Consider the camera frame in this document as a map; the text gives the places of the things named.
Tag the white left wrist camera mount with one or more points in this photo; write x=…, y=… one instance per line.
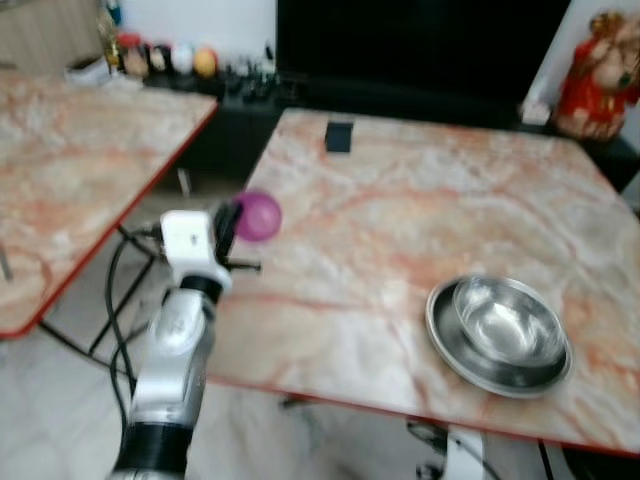
x=187, y=240

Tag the small white figurine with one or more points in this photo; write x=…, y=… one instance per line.
x=182, y=57

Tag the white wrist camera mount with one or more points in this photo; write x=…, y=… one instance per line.
x=187, y=240
x=466, y=455

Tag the red and gold figurine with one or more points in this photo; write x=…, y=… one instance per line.
x=592, y=92

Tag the small red figurine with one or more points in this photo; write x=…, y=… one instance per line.
x=131, y=52

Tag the purple plastic cup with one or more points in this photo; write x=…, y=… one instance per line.
x=260, y=216

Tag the white flat box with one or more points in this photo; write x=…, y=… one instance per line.
x=88, y=70

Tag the small black box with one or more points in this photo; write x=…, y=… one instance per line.
x=338, y=137

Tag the small yellow figurine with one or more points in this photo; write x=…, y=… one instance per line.
x=205, y=62

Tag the black television screen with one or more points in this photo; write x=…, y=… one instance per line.
x=420, y=45

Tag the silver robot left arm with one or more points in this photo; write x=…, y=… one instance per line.
x=172, y=352

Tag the steel bowl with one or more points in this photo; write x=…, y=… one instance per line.
x=508, y=322

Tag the round steel plate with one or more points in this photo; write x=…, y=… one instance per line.
x=500, y=378

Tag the small dark figurine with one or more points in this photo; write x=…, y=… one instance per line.
x=158, y=57

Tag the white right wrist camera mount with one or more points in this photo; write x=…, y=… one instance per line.
x=466, y=455

